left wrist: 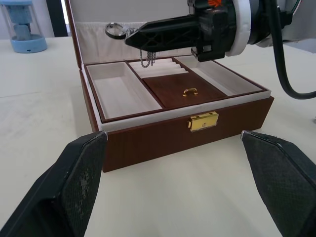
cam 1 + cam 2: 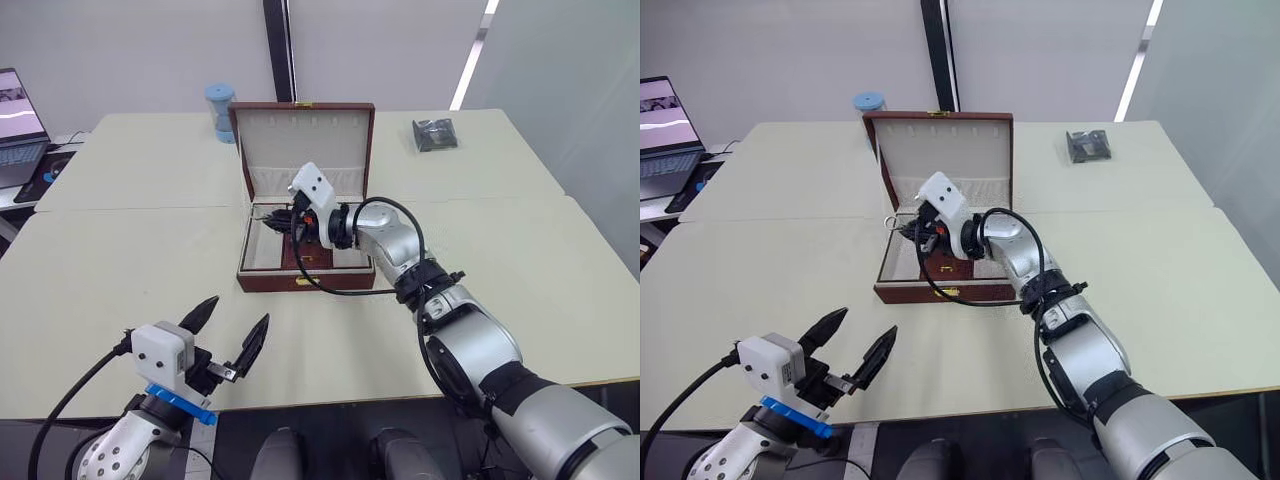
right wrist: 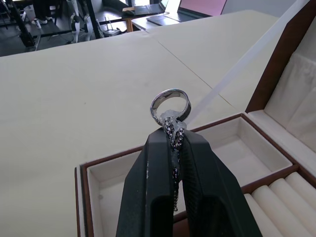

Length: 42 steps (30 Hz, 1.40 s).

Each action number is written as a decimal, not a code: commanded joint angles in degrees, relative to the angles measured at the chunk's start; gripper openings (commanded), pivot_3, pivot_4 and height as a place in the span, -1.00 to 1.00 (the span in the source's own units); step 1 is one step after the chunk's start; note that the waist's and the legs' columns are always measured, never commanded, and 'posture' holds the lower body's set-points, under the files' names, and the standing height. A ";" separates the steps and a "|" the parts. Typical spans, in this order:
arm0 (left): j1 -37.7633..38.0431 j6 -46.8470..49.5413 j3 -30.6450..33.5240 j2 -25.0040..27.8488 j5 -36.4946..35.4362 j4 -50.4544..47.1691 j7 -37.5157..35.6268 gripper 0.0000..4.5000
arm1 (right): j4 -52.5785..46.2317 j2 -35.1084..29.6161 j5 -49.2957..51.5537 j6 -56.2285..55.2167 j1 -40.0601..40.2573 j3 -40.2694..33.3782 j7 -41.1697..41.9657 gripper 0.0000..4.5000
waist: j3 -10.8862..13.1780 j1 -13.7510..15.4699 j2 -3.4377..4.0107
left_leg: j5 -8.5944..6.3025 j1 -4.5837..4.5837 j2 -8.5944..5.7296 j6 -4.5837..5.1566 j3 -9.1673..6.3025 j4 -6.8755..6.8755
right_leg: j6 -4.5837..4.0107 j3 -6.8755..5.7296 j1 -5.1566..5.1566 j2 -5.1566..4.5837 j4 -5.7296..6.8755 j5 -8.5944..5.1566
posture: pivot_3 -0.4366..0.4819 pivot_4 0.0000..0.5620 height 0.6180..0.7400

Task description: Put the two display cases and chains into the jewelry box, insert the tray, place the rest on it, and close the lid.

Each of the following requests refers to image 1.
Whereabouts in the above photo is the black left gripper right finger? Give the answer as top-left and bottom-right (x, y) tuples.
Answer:
(240, 130), (316, 237)

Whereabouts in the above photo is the trussed finger of the black right gripper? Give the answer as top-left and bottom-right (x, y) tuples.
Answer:
(124, 15), (199, 53)

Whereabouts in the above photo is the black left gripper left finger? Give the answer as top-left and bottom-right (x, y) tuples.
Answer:
(0, 130), (109, 237)

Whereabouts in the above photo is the silver chain with round ring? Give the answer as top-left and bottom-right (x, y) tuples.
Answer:
(105, 22), (157, 69)

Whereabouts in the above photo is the white-lined compartment tray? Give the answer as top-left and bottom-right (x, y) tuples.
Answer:
(83, 56), (265, 123)

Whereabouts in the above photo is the brown jewelry box with lid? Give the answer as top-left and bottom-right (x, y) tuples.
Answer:
(64, 0), (275, 174)

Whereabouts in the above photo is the blue-based clear display case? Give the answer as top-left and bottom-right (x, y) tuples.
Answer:
(0, 0), (48, 54)

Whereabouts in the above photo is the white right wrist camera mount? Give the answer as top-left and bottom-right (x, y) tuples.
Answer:
(228, 0), (252, 56)

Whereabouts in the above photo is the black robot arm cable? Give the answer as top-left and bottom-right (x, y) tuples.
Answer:
(264, 0), (316, 100)

